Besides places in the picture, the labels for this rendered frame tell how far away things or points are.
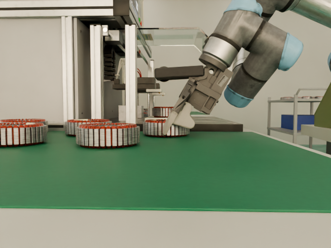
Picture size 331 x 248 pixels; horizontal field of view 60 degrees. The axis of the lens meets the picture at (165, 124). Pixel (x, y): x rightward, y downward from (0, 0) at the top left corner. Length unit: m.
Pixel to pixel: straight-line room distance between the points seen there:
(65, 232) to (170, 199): 0.08
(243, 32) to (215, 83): 0.13
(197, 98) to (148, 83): 0.36
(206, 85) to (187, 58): 5.76
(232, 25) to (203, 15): 5.99
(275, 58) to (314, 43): 6.42
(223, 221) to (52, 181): 0.16
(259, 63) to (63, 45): 0.53
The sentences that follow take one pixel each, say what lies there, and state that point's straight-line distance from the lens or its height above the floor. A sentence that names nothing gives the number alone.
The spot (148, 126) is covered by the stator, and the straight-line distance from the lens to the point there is 0.65.
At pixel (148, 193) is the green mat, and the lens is 0.23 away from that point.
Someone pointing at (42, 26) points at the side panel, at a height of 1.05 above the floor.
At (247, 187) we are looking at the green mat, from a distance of 0.26.
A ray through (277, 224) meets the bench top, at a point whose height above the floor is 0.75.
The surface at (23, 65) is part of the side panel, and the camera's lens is 0.93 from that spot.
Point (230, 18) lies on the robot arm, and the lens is 0.69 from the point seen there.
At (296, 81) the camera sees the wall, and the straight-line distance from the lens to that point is 6.86.
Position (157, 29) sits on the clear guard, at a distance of 0.95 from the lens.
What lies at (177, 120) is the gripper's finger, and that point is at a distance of 0.62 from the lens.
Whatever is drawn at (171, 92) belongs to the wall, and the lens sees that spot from 6.35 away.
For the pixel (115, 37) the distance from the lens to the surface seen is 0.95.
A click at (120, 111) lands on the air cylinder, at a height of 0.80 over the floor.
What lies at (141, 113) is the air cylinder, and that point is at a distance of 1.23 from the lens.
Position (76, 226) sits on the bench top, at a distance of 0.19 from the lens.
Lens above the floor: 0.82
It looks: 3 degrees down
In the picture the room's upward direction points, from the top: straight up
